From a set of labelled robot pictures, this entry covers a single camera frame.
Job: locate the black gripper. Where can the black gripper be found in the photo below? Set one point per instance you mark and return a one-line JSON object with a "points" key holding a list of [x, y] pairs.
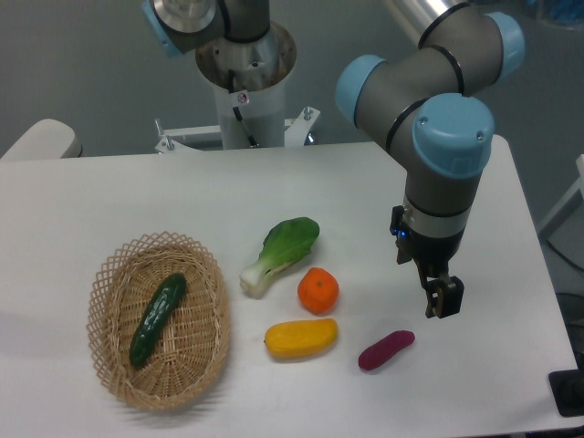
{"points": [[431, 255]]}

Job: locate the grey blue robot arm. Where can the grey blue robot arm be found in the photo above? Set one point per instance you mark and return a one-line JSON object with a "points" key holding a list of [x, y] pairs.
{"points": [[422, 111]]}

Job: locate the oval wicker basket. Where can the oval wicker basket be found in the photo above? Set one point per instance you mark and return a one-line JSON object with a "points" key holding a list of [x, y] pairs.
{"points": [[191, 349]]}

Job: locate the green cucumber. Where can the green cucumber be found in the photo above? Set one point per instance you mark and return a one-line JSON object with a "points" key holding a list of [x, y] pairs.
{"points": [[163, 302]]}

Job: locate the purple sweet potato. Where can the purple sweet potato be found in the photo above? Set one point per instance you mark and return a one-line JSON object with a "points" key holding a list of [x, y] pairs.
{"points": [[386, 348]]}

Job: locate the orange tangerine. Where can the orange tangerine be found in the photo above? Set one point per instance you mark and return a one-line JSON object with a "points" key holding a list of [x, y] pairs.
{"points": [[318, 291]]}

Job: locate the yellow mango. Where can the yellow mango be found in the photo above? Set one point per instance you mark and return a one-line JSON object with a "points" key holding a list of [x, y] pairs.
{"points": [[300, 339]]}

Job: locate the green bok choy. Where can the green bok choy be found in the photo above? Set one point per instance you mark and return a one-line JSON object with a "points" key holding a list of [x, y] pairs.
{"points": [[285, 244]]}

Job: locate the black box at table edge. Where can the black box at table edge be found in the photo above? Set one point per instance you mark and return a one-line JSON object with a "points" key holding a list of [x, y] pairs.
{"points": [[567, 389]]}

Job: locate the white chair armrest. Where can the white chair armrest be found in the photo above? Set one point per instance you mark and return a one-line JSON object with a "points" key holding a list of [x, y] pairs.
{"points": [[48, 139]]}

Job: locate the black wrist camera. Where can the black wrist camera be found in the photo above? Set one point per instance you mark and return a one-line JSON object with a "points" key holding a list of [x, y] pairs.
{"points": [[397, 228]]}

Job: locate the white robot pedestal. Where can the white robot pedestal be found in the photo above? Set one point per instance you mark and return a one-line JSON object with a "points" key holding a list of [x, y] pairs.
{"points": [[248, 81]]}

